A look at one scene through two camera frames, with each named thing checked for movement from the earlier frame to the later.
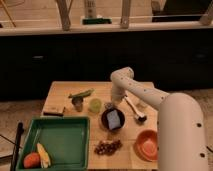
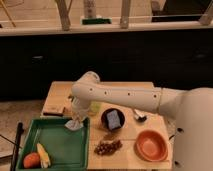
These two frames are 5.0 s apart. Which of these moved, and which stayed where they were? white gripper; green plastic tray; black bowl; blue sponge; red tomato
Moved: white gripper
Stayed: blue sponge; red tomato; green plastic tray; black bowl
